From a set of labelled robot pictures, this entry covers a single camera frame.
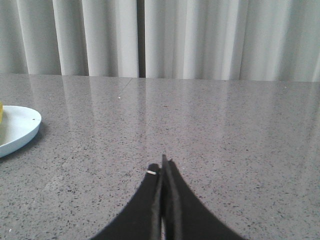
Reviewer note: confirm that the grey pleated curtain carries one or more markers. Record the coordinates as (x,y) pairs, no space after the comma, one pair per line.
(263,40)

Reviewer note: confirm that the yellow corn cob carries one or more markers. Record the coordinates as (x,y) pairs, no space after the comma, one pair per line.
(1,111)

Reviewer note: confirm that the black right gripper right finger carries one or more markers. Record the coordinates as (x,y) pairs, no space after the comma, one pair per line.
(183,214)

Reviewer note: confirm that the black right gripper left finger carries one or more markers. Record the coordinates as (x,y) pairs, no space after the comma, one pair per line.
(141,217)

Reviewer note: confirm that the light blue round plate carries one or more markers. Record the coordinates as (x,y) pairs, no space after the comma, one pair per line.
(18,127)

